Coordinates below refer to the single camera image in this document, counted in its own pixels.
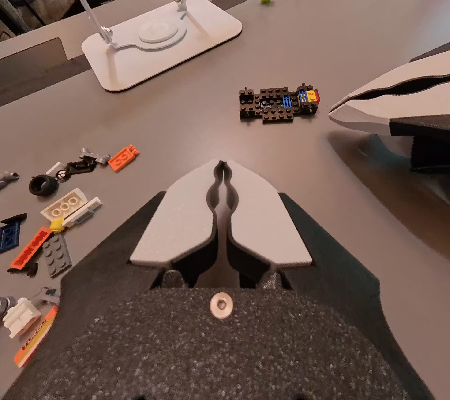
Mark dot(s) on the black lego chassis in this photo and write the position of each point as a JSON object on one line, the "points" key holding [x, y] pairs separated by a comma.
{"points": [[278, 105]]}

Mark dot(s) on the dark grey lego plate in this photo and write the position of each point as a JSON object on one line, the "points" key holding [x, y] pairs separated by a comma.
{"points": [[56, 256]]}

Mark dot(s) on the small yellow lego piece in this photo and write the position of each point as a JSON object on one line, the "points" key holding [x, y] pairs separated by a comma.
{"points": [[308, 96]]}

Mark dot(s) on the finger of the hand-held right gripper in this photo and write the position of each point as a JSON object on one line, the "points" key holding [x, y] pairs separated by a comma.
{"points": [[408, 80], [380, 113]]}

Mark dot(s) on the white book stand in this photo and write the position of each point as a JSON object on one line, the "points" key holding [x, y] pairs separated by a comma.
{"points": [[162, 42]]}

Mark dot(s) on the small blue lego grille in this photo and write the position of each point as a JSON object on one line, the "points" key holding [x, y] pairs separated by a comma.
{"points": [[286, 101], [302, 97]]}

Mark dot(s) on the pile of lego pieces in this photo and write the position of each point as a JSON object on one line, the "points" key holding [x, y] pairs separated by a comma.
{"points": [[67, 207]]}

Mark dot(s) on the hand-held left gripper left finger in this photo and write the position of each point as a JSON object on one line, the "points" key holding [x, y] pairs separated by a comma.
{"points": [[172, 231]]}

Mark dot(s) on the small red lego piece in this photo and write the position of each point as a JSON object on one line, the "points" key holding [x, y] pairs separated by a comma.
{"points": [[316, 96]]}

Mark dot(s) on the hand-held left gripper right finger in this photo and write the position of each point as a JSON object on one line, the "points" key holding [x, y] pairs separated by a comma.
{"points": [[271, 231]]}

